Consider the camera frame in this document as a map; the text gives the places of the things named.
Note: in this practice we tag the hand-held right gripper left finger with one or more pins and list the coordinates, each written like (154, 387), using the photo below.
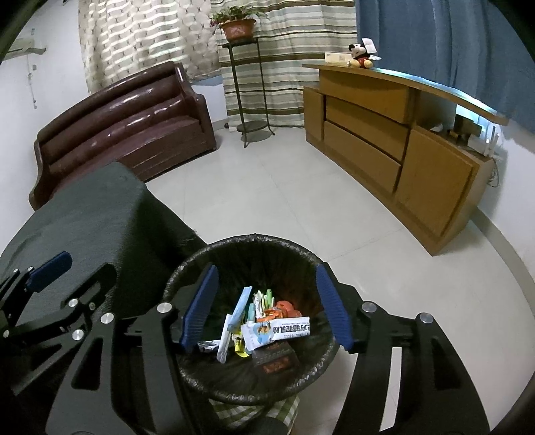
(200, 309)

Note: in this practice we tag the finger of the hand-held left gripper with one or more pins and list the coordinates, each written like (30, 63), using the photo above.
(94, 288)
(48, 272)

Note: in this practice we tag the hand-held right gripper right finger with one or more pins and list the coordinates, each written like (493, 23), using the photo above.
(334, 309)

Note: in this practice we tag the white black-print wrapper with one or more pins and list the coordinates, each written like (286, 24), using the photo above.
(209, 346)

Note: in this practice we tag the light blue packet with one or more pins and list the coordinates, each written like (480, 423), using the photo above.
(242, 305)

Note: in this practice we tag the orange plastic bag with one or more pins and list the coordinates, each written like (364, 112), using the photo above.
(284, 308)

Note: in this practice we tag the white pouch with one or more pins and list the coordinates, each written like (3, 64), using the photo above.
(284, 328)

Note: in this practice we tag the yellow knotted wrapper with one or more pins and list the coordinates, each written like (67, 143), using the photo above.
(240, 347)

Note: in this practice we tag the white yellow-green wrapper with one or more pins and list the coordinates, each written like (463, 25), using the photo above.
(263, 301)

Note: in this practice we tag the black-lined trash bin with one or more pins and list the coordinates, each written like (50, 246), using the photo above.
(259, 259)

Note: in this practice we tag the black box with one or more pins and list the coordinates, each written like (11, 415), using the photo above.
(273, 359)

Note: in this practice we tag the dark grey tablecloth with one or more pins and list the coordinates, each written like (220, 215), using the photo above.
(104, 217)

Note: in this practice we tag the green checked cloth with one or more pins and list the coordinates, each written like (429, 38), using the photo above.
(271, 414)

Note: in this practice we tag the wooden cabinet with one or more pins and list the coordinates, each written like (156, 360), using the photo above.
(434, 184)

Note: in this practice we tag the brown leather sofa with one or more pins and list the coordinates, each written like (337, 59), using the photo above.
(125, 129)

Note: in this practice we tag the black metal plant stand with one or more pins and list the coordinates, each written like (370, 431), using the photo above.
(253, 127)

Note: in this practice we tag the white router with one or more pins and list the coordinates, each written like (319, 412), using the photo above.
(482, 143)

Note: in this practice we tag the small dark box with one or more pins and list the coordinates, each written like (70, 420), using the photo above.
(464, 126)

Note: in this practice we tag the striped curtain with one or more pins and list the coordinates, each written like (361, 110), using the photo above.
(288, 79)

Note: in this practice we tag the beige flat box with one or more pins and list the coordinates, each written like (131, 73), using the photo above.
(337, 58)

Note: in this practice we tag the cream patterned curtain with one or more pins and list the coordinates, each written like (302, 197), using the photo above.
(146, 37)

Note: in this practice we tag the mouse plush toy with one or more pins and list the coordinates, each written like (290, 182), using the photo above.
(361, 56)

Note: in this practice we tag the blue curtain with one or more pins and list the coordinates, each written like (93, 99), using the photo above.
(439, 46)

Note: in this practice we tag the potted plant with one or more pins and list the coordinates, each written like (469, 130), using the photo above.
(238, 28)

